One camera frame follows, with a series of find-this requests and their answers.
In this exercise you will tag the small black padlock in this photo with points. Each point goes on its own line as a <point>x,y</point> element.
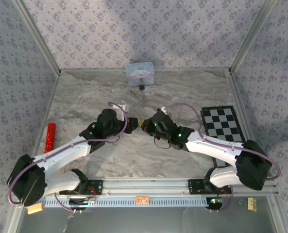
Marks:
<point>141,86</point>

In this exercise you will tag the blue cartoon tin box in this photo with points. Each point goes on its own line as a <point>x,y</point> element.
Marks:
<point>140,70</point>

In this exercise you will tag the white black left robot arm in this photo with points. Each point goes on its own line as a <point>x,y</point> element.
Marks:
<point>61,154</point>

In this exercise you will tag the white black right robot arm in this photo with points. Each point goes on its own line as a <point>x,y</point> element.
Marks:
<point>214,148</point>

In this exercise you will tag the red glitter tube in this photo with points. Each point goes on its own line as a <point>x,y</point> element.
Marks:
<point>50,138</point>

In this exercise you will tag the black white chessboard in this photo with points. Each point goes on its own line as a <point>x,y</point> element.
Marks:
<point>221,121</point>

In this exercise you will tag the orange label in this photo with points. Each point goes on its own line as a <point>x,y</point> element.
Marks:
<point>142,200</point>

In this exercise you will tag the circuit board with LEDs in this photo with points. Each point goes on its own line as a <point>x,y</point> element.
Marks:
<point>214,202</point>

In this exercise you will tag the small wooden block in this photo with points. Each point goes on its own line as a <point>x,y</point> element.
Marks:
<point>35,208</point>
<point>252,204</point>

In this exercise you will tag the aluminium frame bar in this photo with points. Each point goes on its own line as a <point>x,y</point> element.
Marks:
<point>47,106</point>
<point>241,106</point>
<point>146,70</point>

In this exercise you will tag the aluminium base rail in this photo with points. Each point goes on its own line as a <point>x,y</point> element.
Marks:
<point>146,187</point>

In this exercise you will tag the aluminium frame post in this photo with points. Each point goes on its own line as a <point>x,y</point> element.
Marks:
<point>37,38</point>
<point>253,36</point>

